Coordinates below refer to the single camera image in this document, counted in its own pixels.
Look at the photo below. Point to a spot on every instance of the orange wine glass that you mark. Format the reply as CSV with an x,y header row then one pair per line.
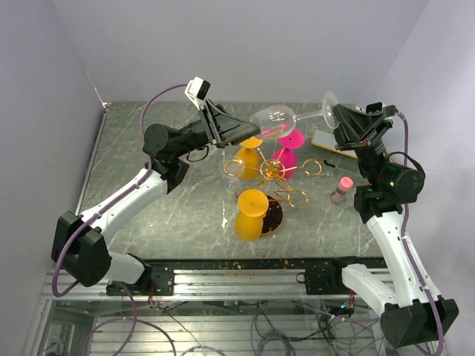
x,y
249,155
253,205

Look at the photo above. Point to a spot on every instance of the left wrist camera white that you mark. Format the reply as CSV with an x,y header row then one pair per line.
x,y
196,91

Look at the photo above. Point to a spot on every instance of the clear wine glass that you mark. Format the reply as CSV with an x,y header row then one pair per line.
x,y
232,168
278,121

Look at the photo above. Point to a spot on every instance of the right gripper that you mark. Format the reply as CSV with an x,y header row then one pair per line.
x,y
354,125

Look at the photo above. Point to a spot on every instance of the magenta wine glass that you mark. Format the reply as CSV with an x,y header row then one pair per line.
x,y
286,154

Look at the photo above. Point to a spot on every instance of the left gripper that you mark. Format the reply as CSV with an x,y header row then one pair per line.
x,y
230,130

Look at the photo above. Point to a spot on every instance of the gold wire glass rack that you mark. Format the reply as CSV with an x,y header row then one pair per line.
x,y
277,190

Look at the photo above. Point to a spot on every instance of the yellow rimmed white board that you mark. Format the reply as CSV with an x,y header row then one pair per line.
x,y
327,141

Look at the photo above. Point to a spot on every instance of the aluminium frame rail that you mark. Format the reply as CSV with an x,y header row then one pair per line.
x,y
238,284

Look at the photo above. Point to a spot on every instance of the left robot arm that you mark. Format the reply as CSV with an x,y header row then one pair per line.
x,y
80,243

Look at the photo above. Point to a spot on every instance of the small pink capped bottle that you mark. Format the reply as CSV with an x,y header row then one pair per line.
x,y
345,184

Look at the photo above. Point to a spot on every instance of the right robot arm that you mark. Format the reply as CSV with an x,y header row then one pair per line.
x,y
413,311

